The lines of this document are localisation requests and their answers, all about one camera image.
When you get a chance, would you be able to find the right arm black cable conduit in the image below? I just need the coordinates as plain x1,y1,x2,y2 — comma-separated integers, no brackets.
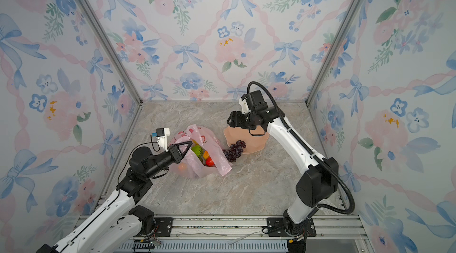
246,81,356,215

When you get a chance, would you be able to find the pink fruit plate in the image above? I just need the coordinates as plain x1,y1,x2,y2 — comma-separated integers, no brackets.
223,126,270,154

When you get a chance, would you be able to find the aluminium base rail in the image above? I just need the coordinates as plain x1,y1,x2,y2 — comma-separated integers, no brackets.
74,214,375,253

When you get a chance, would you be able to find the right corner aluminium post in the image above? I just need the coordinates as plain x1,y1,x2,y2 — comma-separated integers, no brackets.
305,0,363,107

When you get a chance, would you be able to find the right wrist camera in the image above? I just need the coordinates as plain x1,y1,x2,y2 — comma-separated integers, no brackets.
239,98,250,114

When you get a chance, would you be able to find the pink plastic bag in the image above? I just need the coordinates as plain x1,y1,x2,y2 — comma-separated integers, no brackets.
170,124,232,179

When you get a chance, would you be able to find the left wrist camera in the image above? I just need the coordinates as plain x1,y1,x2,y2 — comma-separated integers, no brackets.
150,128,170,152

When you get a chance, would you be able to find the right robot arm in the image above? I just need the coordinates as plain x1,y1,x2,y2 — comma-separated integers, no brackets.
227,90,338,236

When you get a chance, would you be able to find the corner aluminium post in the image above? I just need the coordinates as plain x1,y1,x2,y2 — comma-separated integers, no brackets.
76,0,143,106
305,0,363,107

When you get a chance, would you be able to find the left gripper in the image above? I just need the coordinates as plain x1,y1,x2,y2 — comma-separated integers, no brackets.
146,141,192,181

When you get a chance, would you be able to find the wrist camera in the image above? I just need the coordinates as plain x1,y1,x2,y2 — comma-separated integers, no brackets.
239,98,250,114
150,128,170,152

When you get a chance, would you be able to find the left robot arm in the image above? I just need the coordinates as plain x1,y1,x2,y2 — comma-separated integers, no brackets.
38,141,192,253

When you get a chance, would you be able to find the left corner aluminium post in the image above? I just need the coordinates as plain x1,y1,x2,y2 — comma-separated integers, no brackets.
76,0,143,106

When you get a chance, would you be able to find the purple grape bunch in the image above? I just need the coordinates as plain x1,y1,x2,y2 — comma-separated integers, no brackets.
223,140,247,163

